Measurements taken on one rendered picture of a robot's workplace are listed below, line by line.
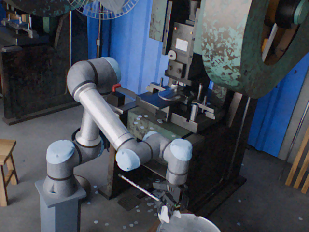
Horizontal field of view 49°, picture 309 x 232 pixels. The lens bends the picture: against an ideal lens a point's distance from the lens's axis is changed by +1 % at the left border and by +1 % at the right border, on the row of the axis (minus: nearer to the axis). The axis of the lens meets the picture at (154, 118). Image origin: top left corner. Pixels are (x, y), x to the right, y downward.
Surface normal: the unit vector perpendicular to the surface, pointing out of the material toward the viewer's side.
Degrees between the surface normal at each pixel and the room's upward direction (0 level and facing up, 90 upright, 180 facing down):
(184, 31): 90
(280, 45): 49
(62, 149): 8
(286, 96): 90
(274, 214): 0
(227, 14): 92
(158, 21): 90
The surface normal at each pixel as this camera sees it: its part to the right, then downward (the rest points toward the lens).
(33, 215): 0.12, -0.88
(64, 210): 0.54, 0.43
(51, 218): -0.20, 0.42
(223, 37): -0.65, 0.48
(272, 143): -0.64, 0.28
